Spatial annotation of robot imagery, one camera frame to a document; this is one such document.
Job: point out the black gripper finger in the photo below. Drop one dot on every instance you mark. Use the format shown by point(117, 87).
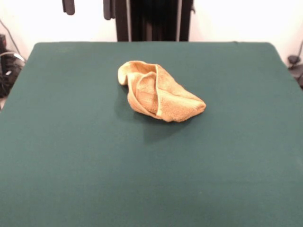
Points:
point(109, 9)
point(69, 7)

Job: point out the tan terry towel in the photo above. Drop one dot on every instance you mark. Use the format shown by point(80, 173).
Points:
point(170, 94)

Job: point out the black electronics box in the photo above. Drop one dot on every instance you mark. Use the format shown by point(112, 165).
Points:
point(2, 42)

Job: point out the dark green table cloth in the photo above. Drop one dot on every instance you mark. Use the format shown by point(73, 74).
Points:
point(71, 153)

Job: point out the dark grey power adapter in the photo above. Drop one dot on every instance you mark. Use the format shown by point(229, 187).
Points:
point(293, 59)

